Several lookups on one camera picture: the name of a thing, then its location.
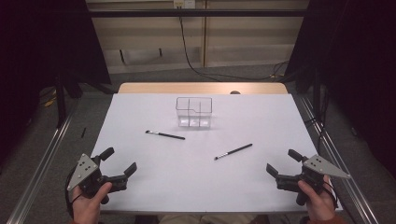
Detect person's right hand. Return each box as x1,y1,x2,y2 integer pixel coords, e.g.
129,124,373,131
297,175,339,223

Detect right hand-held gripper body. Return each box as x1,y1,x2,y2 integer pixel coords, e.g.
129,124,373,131
275,154,352,206

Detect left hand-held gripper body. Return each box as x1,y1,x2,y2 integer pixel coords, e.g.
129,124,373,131
66,152,129,205

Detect white wall socket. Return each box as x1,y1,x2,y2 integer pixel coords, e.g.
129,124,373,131
173,0,197,9

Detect clear plastic organizer box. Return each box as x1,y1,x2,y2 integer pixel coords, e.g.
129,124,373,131
175,96,213,129

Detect aluminium floor rail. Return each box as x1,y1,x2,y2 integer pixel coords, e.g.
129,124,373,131
298,96,379,224
6,96,80,224

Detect black floor cable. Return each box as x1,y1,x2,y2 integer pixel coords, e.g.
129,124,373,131
305,116,329,151

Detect hand-held gripper cable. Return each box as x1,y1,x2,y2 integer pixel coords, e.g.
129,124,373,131
64,167,82,218
322,181,339,210

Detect left hand-held gripper cable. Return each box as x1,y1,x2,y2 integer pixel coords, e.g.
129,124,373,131
64,167,82,218

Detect dark curtain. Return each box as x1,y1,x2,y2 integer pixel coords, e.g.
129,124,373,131
284,0,396,181
0,0,112,171

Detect black wall cable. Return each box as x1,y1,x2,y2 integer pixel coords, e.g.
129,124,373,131
177,7,290,82

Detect black metal stand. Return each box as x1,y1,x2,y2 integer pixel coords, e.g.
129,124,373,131
53,73,68,129

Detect white table mat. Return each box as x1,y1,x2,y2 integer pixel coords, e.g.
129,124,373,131
89,92,344,215

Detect right hand-held gripper cable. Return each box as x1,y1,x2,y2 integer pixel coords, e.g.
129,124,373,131
322,181,339,210

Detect person's left hand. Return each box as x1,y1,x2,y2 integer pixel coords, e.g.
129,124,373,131
71,182,113,224

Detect black makeup brush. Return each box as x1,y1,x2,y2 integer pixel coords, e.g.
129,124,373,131
213,143,254,161
145,130,187,141

